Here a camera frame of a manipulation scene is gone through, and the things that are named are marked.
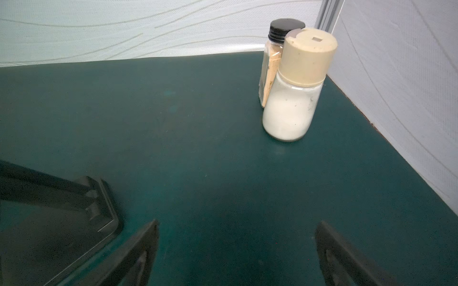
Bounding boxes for white salt shaker beige cap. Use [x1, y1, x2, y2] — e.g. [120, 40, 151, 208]
[262, 28, 338, 142]

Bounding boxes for spice jar black cap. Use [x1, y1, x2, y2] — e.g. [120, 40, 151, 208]
[258, 19, 306, 108]

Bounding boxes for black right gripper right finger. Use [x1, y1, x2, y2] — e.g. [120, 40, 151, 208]
[315, 220, 399, 286]

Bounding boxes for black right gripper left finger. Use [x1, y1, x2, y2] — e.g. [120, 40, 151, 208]
[76, 220, 160, 286]

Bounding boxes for aluminium frame corner post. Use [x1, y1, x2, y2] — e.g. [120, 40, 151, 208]
[315, 0, 345, 34]

